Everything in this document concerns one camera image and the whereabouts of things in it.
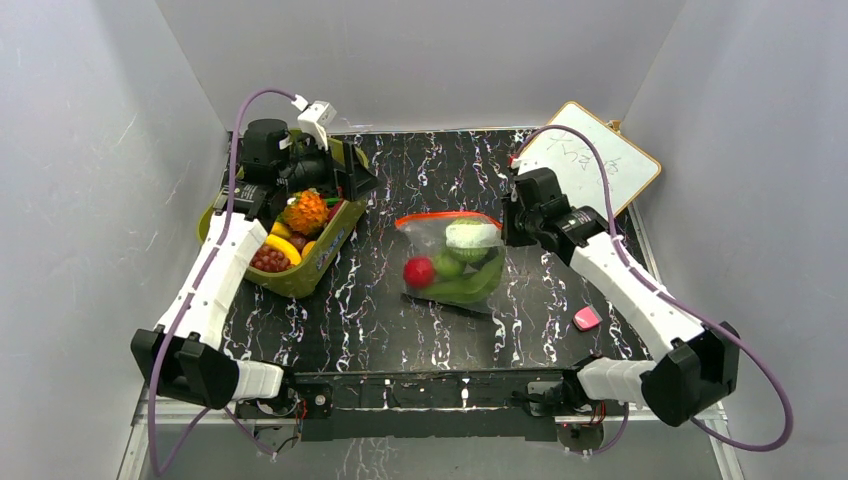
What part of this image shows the red apple toy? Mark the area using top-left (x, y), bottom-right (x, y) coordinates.
top-left (403, 256), bottom-right (436, 289)

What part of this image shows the small whiteboard wooden frame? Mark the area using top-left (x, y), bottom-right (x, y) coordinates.
top-left (518, 101), bottom-right (662, 220)

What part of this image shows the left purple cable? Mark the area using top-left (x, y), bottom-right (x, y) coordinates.
top-left (146, 87), bottom-right (299, 478)

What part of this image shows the orange pineapple toy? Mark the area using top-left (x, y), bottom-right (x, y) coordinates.
top-left (280, 190), bottom-right (330, 236)

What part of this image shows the small green cabbage toy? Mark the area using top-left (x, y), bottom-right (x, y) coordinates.
top-left (431, 251), bottom-right (466, 279)

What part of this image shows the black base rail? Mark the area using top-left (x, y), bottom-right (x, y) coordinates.
top-left (135, 366), bottom-right (670, 444)

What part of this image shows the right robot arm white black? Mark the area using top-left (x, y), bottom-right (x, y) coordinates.
top-left (502, 167), bottom-right (740, 427)

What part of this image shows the pink eraser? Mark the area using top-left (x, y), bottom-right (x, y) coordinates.
top-left (572, 306), bottom-right (601, 332)

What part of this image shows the orange fruit toy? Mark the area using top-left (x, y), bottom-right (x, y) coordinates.
top-left (301, 240), bottom-right (317, 259)

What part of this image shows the red grapes toy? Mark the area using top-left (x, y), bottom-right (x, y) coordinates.
top-left (250, 245), bottom-right (291, 273)

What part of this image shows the purple cable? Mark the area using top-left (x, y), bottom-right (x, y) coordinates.
top-left (146, 87), bottom-right (299, 478)
top-left (513, 124), bottom-right (795, 454)

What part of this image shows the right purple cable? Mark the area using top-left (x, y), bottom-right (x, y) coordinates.
top-left (513, 124), bottom-right (795, 454)

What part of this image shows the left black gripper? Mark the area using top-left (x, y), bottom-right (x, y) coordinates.
top-left (277, 133), bottom-right (382, 203)

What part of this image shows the round green cabbage toy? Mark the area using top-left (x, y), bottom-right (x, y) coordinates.
top-left (445, 217), bottom-right (501, 263)

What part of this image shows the clear zip top bag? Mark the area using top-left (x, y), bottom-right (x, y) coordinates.
top-left (395, 211), bottom-right (506, 314)

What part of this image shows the magenta fruit toy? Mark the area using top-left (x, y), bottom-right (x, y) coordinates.
top-left (327, 200), bottom-right (346, 222)

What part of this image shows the yellow banana toy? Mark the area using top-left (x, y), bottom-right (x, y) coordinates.
top-left (264, 221), bottom-right (302, 266)

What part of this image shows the olive green plastic bin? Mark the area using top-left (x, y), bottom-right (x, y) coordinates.
top-left (196, 137), bottom-right (370, 299)

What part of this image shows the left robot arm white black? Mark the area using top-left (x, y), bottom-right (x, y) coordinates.
top-left (130, 119), bottom-right (380, 416)

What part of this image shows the green lettuce leaf toy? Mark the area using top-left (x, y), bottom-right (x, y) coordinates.
top-left (419, 251), bottom-right (505, 305)

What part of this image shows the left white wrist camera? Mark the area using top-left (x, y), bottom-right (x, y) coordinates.
top-left (291, 95), bottom-right (337, 151)

